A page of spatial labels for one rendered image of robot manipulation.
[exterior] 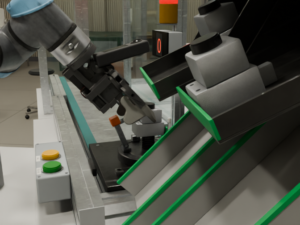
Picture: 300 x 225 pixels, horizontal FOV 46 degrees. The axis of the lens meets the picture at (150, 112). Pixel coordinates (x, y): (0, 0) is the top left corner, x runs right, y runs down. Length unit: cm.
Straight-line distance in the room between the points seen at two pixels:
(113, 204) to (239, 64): 40
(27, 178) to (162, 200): 60
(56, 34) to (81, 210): 32
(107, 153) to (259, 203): 49
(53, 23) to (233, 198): 44
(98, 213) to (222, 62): 41
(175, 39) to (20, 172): 56
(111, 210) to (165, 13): 53
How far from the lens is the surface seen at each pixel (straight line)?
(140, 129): 77
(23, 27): 70
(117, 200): 67
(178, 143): 59
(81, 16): 179
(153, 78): 54
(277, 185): 43
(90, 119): 128
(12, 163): 113
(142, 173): 60
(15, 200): 92
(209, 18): 47
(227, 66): 33
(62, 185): 79
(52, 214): 84
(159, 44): 97
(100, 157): 82
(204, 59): 32
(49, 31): 69
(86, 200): 68
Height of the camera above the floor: 129
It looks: 16 degrees down
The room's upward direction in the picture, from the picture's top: straight up
